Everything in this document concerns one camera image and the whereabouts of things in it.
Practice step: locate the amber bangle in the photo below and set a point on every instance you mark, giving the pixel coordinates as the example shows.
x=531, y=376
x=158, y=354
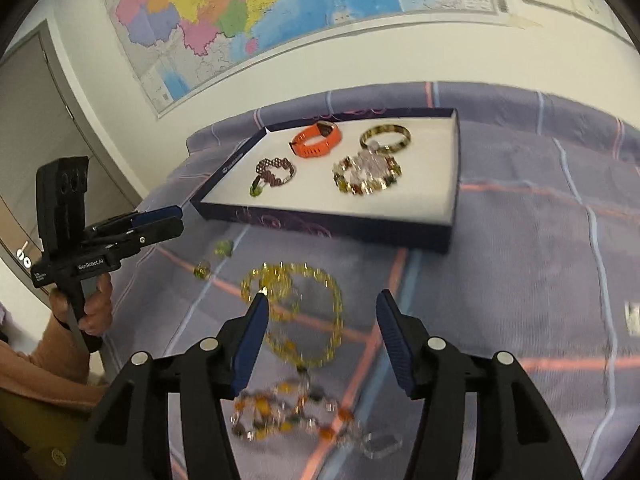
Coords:
x=402, y=141

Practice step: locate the orange smartwatch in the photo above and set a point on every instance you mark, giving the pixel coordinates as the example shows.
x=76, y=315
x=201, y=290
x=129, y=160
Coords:
x=305, y=145

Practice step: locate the purple checked bedsheet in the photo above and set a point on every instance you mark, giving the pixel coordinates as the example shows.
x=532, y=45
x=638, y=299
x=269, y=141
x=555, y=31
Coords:
x=525, y=285

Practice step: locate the small white tag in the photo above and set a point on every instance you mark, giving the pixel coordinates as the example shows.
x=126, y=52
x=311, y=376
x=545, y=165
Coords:
x=633, y=317

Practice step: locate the colourful wall map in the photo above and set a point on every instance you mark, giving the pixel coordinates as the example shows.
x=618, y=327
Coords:
x=225, y=10

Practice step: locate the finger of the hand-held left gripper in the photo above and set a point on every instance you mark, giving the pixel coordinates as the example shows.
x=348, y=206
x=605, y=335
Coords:
x=160, y=231
x=157, y=215

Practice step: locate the green bead earring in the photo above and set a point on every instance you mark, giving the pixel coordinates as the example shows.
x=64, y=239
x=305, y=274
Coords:
x=201, y=270
x=222, y=248

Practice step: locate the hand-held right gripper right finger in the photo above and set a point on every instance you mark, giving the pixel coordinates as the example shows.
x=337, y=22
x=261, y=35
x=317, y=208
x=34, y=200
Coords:
x=395, y=345

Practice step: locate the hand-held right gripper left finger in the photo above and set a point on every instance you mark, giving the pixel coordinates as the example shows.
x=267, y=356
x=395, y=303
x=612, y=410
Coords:
x=250, y=345

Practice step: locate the person's left forearm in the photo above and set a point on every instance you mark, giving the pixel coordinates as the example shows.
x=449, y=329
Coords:
x=40, y=370

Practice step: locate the navy cardboard box tray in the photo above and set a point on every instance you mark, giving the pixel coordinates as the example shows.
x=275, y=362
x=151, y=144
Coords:
x=425, y=185

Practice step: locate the person's left hand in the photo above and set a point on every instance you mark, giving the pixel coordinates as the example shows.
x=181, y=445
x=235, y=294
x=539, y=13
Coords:
x=100, y=307

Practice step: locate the clear crystal pendant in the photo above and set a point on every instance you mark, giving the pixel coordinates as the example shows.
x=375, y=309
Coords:
x=382, y=445

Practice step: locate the grey door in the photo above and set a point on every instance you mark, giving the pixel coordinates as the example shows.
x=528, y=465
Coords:
x=30, y=110

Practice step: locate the person's olive garment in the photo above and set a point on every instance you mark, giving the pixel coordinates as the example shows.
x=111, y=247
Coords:
x=35, y=430

